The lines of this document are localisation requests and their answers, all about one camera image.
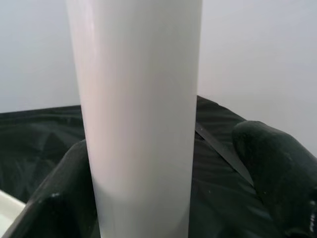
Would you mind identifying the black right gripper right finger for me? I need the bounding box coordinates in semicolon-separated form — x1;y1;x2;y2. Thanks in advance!
231;120;317;238

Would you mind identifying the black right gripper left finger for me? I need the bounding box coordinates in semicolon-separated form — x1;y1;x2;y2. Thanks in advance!
7;138;100;238

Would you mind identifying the white plastic children table top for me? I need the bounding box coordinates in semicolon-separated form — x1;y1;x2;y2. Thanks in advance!
0;189;27;238

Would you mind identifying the white plastic table leg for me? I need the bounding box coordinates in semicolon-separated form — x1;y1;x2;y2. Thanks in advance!
64;0;204;238

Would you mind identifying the black tablecloth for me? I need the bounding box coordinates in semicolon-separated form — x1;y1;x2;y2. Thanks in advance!
0;95;317;238

